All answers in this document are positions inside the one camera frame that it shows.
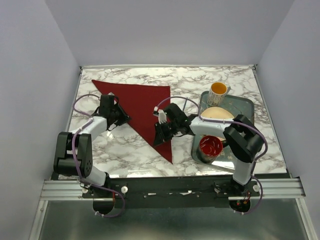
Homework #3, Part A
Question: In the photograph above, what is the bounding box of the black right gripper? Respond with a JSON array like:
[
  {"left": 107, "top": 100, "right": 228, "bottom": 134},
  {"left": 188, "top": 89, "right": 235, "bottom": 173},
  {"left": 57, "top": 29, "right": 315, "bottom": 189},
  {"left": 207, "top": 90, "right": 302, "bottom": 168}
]
[{"left": 152, "top": 120, "right": 179, "bottom": 147}]

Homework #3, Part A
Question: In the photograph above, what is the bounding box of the dark red cloth napkin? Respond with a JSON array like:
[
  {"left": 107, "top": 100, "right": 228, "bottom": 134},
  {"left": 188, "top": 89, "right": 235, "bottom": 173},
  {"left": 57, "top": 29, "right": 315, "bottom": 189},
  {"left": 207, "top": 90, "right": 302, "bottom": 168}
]
[{"left": 92, "top": 79, "right": 173, "bottom": 163}]

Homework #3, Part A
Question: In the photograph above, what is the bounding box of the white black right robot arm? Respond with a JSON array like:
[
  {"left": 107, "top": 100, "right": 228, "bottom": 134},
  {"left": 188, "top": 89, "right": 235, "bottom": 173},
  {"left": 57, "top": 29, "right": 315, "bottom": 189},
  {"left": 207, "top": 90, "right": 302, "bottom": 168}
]
[{"left": 153, "top": 114, "right": 268, "bottom": 196}]

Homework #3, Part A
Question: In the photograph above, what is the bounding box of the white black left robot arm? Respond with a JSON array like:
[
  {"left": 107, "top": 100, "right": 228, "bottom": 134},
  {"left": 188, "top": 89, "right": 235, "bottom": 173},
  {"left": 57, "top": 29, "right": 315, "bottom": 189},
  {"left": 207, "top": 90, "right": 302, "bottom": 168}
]
[{"left": 53, "top": 103, "right": 131, "bottom": 198}]

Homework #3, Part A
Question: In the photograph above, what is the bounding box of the red and black cup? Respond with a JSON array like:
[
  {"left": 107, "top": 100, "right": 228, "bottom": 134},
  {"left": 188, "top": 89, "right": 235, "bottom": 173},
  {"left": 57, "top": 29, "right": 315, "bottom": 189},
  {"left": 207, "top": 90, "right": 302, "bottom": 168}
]
[{"left": 197, "top": 135, "right": 223, "bottom": 164}]

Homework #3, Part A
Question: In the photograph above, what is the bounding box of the beige bird pattern plate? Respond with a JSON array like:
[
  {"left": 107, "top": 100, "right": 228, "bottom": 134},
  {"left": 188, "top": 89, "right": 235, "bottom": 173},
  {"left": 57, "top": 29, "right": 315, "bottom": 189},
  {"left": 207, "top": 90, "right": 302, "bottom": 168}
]
[{"left": 201, "top": 107, "right": 235, "bottom": 120}]

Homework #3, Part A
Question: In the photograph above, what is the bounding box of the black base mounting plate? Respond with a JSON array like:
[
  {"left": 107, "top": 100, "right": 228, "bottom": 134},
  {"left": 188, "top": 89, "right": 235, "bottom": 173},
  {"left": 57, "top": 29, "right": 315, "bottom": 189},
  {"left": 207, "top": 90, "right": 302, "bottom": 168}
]
[{"left": 82, "top": 175, "right": 260, "bottom": 209}]

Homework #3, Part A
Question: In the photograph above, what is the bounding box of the white floral mug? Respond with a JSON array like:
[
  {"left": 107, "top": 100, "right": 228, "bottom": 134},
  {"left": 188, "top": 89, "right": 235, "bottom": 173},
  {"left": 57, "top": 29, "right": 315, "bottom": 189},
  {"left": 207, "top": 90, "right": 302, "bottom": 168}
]
[{"left": 207, "top": 82, "right": 231, "bottom": 107}]

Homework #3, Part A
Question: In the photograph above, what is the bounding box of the teal floral serving tray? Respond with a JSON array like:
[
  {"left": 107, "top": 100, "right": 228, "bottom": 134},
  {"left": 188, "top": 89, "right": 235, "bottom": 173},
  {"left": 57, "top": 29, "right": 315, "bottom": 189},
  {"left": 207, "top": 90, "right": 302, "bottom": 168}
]
[{"left": 190, "top": 90, "right": 255, "bottom": 173}]

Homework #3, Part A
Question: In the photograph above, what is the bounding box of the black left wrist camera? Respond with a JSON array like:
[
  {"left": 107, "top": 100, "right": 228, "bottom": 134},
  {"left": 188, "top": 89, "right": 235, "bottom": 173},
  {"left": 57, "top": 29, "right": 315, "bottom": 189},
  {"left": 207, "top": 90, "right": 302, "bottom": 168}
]
[{"left": 98, "top": 93, "right": 119, "bottom": 113}]

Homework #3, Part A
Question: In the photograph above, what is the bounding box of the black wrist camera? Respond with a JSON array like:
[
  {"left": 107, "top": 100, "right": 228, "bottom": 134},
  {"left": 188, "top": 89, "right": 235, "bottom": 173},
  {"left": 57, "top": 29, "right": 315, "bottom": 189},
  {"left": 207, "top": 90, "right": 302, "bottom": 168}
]
[
  {"left": 98, "top": 93, "right": 119, "bottom": 113},
  {"left": 153, "top": 103, "right": 187, "bottom": 124}
]

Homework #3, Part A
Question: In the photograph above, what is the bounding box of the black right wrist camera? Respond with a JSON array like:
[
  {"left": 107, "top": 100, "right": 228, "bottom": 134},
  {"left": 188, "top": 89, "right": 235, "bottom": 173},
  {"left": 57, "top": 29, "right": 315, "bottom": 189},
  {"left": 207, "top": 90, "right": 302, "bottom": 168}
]
[{"left": 153, "top": 103, "right": 187, "bottom": 124}]

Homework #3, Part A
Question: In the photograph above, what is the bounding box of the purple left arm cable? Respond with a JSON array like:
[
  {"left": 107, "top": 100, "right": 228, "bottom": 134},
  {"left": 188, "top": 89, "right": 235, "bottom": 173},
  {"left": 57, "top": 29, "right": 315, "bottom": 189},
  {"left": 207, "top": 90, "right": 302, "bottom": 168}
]
[{"left": 72, "top": 93, "right": 126, "bottom": 219}]

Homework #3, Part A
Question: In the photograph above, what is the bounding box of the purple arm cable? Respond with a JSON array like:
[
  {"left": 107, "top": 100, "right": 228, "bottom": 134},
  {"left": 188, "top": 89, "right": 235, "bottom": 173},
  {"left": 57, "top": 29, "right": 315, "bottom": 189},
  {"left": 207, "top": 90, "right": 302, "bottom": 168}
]
[
  {"left": 72, "top": 93, "right": 126, "bottom": 219},
  {"left": 153, "top": 96, "right": 269, "bottom": 216}
]

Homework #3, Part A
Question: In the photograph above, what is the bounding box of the aluminium frame rail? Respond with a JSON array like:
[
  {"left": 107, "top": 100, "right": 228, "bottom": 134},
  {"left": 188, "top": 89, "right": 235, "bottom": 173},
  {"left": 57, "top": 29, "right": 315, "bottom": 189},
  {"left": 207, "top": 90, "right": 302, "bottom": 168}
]
[{"left": 40, "top": 176, "right": 306, "bottom": 201}]

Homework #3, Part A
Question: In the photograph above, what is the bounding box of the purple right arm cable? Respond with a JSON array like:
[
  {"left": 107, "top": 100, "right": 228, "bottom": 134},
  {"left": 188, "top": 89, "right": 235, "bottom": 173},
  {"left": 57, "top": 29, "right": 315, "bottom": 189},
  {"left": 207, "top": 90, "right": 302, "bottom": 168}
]
[{"left": 153, "top": 96, "right": 269, "bottom": 216}]

